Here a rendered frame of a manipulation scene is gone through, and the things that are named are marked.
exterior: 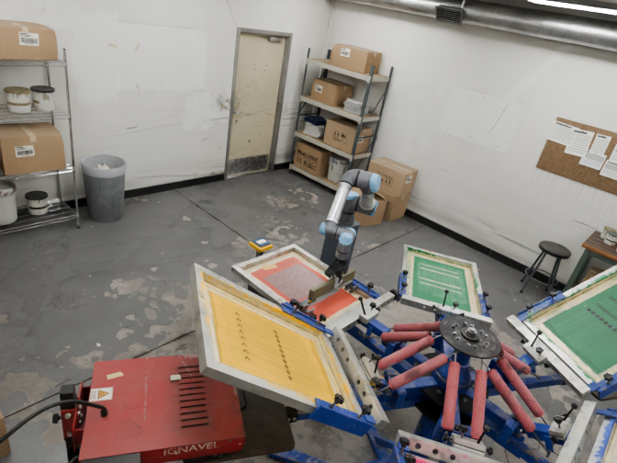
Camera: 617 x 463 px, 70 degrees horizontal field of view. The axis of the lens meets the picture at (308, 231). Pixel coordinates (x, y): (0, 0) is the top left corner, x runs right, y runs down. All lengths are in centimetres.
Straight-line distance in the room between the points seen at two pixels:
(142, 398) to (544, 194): 509
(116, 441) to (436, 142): 548
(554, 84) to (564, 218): 153
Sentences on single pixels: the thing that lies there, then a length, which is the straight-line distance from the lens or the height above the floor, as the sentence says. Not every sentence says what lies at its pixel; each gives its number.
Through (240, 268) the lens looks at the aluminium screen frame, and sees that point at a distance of 291.
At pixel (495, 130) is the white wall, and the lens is 609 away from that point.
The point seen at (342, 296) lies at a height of 96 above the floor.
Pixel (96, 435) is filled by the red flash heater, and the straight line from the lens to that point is 189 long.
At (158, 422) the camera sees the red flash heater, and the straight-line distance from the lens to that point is 190.
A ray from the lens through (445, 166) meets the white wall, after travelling 639.
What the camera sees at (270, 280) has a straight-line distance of 290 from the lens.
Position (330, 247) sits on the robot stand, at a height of 98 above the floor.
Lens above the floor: 260
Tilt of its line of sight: 27 degrees down
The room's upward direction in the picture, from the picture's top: 11 degrees clockwise
